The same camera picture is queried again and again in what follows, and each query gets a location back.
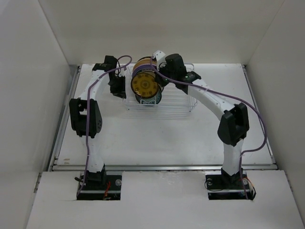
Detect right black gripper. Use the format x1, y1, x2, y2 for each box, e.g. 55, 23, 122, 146
153, 62, 176, 87

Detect yellow patterned plate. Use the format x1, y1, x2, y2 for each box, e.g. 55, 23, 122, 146
131, 73, 159, 98

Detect teal patterned plate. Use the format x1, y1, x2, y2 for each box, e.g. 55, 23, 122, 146
135, 93, 162, 105

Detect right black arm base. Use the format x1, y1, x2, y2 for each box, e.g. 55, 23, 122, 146
204, 172, 256, 200

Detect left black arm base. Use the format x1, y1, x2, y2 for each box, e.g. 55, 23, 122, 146
75, 175, 122, 200

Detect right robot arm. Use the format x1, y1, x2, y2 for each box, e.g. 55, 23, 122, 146
152, 51, 250, 188

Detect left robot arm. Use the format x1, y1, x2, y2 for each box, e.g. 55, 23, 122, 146
69, 55, 126, 191

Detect dark rimmed back plate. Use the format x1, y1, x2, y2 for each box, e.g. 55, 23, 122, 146
138, 56, 151, 63

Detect purple plate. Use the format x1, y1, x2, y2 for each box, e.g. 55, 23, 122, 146
132, 65, 155, 77

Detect tan plate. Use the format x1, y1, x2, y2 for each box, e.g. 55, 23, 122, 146
133, 58, 151, 71

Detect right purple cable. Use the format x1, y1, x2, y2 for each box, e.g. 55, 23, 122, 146
149, 56, 267, 200

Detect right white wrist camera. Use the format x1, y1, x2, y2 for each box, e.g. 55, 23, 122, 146
152, 50, 166, 66

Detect white wire dish rack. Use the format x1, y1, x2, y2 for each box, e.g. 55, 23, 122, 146
123, 64, 197, 113

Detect metal table edge rail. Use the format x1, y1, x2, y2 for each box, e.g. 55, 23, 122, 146
49, 164, 278, 171

